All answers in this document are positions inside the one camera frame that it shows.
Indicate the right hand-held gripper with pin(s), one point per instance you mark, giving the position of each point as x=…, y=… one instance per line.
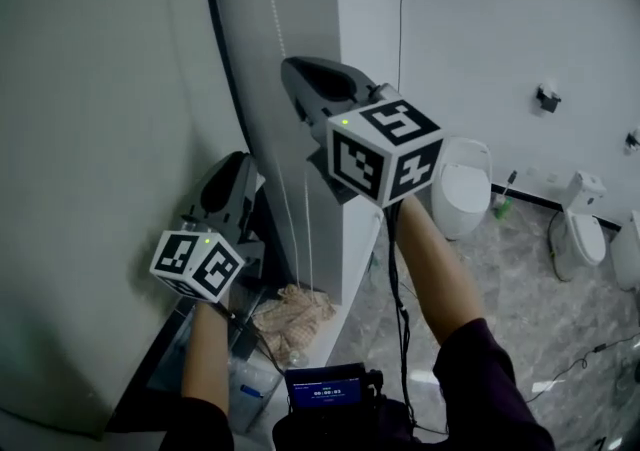
x=380, y=154

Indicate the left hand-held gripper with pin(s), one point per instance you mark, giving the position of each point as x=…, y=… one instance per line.
x=197, y=264

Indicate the person's left forearm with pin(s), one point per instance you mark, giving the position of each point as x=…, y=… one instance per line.
x=205, y=354

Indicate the person's right forearm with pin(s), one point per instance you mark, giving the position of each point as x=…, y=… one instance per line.
x=435, y=264

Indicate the rounded white toilet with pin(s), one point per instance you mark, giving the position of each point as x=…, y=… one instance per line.
x=460, y=189

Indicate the beige checked cloth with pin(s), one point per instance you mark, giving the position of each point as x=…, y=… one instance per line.
x=292, y=314

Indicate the green bottle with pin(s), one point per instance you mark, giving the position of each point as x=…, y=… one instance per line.
x=503, y=206

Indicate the small blue object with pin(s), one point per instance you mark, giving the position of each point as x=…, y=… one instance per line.
x=251, y=390

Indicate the clear plastic box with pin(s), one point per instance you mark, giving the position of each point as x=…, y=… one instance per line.
x=250, y=409

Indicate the black skirting board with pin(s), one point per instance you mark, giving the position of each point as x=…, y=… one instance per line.
x=530, y=198

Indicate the black chest-worn screen device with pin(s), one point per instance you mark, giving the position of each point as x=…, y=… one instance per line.
x=325, y=386

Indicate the white toilet with tank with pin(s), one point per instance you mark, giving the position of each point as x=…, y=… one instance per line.
x=580, y=234

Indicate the person's dark long-sleeved top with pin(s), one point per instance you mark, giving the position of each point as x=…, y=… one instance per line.
x=480, y=379

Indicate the black window frame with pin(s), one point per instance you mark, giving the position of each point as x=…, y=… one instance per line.
x=231, y=70

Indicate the black wall holder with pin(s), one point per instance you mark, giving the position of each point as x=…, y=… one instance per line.
x=634, y=140
x=548, y=98

